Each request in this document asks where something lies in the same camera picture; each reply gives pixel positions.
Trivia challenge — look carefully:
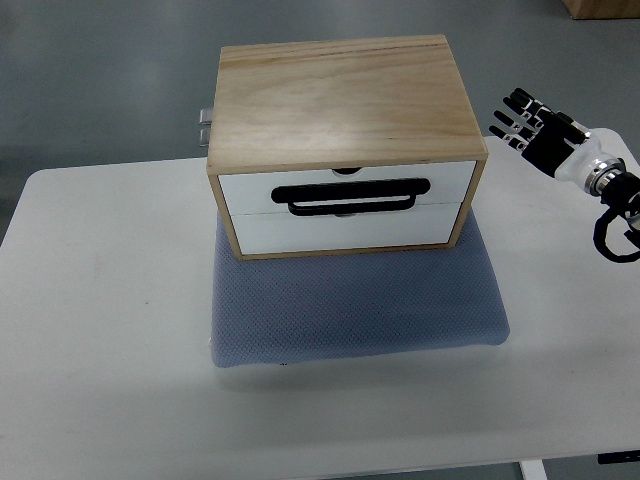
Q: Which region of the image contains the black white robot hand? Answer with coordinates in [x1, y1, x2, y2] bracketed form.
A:
[489, 88, 625, 194]

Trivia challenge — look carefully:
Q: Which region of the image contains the white drawer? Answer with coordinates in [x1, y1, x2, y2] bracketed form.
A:
[232, 203, 460, 254]
[219, 161, 476, 215]

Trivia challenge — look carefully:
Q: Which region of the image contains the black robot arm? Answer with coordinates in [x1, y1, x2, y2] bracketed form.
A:
[584, 157, 639, 214]

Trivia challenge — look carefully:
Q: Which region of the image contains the wooden drawer cabinet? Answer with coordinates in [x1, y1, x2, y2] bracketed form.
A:
[207, 35, 488, 260]

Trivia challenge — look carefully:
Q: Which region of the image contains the black table control panel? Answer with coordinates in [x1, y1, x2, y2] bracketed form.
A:
[597, 450, 640, 465]

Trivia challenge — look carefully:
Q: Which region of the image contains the blue-grey mesh cushion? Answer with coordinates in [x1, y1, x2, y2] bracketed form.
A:
[211, 216, 510, 368]

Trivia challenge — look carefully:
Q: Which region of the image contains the white table leg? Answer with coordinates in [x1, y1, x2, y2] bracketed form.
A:
[519, 460, 548, 480]

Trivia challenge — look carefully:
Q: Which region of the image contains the metal table clamp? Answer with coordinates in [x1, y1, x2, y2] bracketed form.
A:
[198, 107, 213, 147]

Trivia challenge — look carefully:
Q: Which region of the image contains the black cable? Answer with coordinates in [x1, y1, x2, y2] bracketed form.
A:
[593, 207, 640, 263]

